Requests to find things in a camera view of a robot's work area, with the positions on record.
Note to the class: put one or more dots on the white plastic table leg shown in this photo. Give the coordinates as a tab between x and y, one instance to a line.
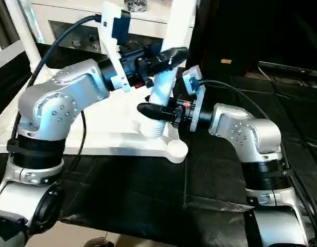
22	31
171	31

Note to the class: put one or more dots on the dark grey curtain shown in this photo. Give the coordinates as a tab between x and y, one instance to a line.
1	23

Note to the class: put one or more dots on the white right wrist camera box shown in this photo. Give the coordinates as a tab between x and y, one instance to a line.
194	87

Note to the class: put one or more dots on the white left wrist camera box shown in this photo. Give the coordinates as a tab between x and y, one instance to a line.
115	41

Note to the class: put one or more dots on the crumpled silver object on cabinet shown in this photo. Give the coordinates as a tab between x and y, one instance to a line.
135	4

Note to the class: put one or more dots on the black work mat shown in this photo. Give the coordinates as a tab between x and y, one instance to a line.
148	200

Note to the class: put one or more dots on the white glass-door cabinet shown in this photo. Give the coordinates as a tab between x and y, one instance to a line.
71	20

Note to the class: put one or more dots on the dark left robot foot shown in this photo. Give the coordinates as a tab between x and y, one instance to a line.
99	243

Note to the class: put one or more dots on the small yellow label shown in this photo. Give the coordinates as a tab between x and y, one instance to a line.
226	61

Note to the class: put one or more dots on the white plastic table top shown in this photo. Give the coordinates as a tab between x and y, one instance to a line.
107	139

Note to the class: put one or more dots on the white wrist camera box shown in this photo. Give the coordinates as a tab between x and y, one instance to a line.
115	41
194	87

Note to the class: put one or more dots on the black metal bar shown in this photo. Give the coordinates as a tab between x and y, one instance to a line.
292	68

